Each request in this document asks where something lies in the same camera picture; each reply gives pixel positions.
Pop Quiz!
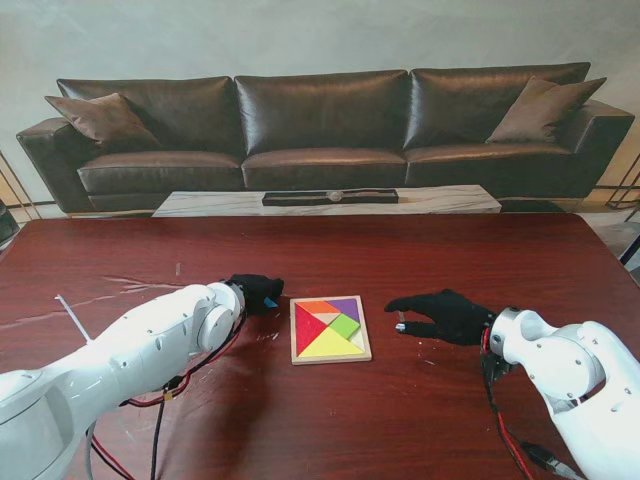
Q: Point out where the thin metal side table frame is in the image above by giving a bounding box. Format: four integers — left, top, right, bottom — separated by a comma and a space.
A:
604, 149, 640, 211
0, 149, 44, 221

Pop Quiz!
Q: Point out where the brown sofa cushion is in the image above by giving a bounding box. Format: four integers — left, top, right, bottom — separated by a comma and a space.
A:
485, 75, 608, 145
43, 92, 162, 150

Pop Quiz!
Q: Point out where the dark brown leather sofa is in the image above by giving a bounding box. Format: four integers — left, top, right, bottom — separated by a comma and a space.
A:
15, 61, 636, 217

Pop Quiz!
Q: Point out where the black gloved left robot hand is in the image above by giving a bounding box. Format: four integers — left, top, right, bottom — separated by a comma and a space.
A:
227, 273, 285, 317

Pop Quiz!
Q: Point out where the large yellow tangram triangle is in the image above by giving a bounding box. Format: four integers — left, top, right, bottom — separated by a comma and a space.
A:
298, 327, 364, 357

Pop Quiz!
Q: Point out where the red black arm cable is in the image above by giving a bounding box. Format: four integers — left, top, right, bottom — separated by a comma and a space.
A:
478, 344, 576, 480
87, 314, 249, 480

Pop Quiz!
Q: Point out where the red black right arm cable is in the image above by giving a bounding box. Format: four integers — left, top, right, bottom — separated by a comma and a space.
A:
478, 344, 576, 480

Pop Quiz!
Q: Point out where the green tangram square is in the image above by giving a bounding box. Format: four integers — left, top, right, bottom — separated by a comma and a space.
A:
327, 313, 362, 339

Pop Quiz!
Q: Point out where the large red tangram triangle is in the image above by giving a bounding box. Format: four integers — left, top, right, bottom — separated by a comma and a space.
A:
295, 303, 330, 356

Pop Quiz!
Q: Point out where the square wooden puzzle tray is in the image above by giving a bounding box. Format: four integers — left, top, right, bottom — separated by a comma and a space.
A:
289, 295, 373, 367

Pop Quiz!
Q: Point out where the orange tangram parallelogram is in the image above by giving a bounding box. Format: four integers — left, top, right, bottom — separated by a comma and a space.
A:
295, 299, 342, 318

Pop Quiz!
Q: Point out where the red black left arm cable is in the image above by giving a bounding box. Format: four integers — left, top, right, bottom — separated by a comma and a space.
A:
87, 314, 249, 480

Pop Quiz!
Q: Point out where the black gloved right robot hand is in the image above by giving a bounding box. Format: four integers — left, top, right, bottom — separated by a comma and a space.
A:
383, 288, 497, 346

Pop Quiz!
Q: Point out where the marble coffee table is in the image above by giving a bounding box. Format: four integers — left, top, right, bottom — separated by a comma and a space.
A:
151, 184, 503, 218

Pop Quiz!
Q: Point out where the thin white cable tie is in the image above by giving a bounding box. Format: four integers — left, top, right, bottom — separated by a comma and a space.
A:
54, 294, 96, 346

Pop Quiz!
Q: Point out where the purple tangram triangle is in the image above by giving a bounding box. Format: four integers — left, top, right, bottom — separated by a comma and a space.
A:
327, 298, 361, 324

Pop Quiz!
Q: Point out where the long black decorative tray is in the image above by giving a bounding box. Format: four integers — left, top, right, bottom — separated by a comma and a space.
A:
262, 188, 400, 207

